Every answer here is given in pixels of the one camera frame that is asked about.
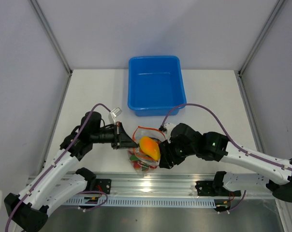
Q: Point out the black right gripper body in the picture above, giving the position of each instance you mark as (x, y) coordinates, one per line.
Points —
(177, 153)

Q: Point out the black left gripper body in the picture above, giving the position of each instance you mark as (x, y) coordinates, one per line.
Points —
(116, 145)

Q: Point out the yellow orange bell pepper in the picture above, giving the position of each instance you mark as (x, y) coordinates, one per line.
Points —
(150, 146)

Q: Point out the clear orange zip top bag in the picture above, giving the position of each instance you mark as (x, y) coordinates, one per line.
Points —
(149, 132)

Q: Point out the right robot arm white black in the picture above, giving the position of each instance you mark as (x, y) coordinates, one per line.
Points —
(268, 174)

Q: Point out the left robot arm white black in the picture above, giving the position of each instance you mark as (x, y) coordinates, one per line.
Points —
(31, 207)

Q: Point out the blue plastic bin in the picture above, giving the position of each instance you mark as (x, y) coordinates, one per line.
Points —
(155, 85)

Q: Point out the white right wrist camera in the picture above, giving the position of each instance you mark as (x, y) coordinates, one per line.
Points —
(167, 129)

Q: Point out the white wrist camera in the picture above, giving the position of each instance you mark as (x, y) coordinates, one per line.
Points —
(167, 129)
(114, 114)

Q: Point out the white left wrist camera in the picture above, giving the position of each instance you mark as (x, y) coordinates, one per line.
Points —
(114, 114)

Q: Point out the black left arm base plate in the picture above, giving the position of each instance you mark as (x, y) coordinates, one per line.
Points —
(103, 185)

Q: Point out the aluminium mounting rail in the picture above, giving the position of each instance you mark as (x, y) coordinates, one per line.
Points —
(123, 185)

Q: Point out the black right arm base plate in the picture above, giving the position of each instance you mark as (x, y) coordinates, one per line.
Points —
(206, 188)

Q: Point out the slotted white cable duct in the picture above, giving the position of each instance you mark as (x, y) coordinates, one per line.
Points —
(142, 202)

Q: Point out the left aluminium frame post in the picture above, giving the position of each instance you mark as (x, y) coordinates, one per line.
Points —
(50, 35)

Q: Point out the aluminium frame post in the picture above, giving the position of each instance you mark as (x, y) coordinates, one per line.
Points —
(50, 35)
(279, 6)

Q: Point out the right aluminium frame post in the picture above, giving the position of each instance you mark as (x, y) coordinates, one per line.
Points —
(279, 6)

